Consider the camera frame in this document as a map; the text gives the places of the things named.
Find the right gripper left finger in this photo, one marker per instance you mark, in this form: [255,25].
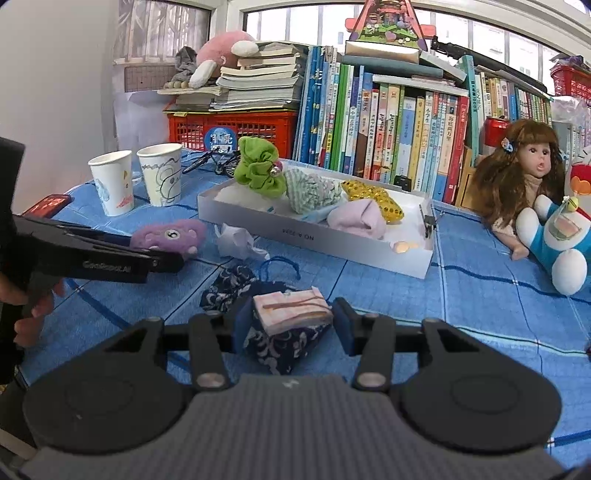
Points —
[209,336]

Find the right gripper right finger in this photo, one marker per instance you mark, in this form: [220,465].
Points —
[372,337]

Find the navy patterned pouch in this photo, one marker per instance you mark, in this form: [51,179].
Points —
[281,324]

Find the light blue cloth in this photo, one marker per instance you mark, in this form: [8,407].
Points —
[319,215]

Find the green striped cloth bundle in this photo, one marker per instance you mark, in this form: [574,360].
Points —
[308,192]

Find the pink soft cloth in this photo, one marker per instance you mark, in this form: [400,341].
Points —
[360,217]

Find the white soft plush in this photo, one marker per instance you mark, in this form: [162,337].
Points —
[244,197]

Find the left hand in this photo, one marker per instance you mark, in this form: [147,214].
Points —
[28,329]

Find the red phone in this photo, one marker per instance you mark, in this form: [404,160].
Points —
[49,206]

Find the small orange toy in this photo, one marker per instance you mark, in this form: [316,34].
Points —
[402,247]

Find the white shallow tray box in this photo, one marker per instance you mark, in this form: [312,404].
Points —
[283,224]

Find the blue checked tablecloth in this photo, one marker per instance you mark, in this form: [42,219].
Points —
[472,283]

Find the yellow sequin bow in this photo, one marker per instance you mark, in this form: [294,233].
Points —
[390,209]

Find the black binder clip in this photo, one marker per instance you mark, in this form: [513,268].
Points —
[429,219]

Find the white crumpled cloth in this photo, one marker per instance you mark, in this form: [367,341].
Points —
[238,243]

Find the purple monster plush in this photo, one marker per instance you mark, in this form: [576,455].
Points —
[184,237]

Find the paper cup with drawing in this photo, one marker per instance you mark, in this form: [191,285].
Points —
[161,169]

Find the wooden book holder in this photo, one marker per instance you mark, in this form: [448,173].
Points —
[464,198]

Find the row of upright books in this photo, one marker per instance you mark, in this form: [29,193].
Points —
[415,138]

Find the green scrunchie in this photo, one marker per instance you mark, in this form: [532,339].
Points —
[259,167]

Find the red plastic crate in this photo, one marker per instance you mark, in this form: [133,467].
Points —
[192,129]

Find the miniature black bicycle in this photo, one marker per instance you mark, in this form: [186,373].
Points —
[223,163]

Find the blue cat plush toy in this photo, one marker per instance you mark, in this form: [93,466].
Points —
[558,235]

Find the brown haired doll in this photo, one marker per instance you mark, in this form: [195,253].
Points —
[525,165]

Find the red soda can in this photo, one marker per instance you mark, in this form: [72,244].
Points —
[494,131]

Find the grey plush toy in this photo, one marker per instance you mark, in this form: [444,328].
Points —
[185,64]

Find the books lying on top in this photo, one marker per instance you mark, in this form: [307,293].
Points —
[406,66]

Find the pink plush toy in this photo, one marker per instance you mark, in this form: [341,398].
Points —
[222,50]

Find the stack of grey books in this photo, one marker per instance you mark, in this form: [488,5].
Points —
[271,79]

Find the triangular paper house model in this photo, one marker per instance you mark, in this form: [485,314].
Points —
[392,22]

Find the red basket at right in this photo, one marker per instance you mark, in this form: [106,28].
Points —
[571,81]

